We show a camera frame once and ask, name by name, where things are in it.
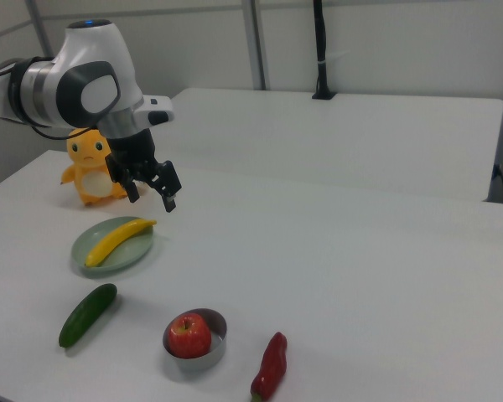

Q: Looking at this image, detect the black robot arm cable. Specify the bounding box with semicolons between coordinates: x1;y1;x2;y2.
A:
24;119;106;142

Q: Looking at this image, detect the pale green plate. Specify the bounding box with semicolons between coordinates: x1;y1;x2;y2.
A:
70;215;155;280

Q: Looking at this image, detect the aluminium partition post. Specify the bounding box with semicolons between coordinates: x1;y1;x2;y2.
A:
24;0;56;59
240;0;272;91

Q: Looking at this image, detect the white side table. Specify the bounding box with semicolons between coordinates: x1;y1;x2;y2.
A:
167;86;503;203

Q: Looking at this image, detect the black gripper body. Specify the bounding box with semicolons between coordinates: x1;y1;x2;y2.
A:
104;128;169;183

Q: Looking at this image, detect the black camera pole white band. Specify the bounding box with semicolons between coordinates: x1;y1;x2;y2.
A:
311;0;336;101

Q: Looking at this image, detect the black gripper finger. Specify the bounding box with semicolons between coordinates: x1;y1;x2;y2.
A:
117;166;142;204
150;160;183;214

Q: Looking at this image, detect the red toy apple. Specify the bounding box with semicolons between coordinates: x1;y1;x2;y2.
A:
168;312;213;359

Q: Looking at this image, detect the green toy cucumber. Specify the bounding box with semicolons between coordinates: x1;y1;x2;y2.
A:
58;282;118;348

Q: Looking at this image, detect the orange plush dinosaur toy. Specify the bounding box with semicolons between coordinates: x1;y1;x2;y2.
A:
60;127;129;207

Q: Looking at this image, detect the yellow toy banana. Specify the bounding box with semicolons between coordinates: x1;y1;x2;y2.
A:
84;218;158;268

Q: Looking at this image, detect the small metal bowl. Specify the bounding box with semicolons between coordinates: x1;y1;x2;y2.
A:
163;308;228;373

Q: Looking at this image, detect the red toy chili pepper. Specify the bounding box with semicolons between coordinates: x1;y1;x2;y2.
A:
250;332;288;402

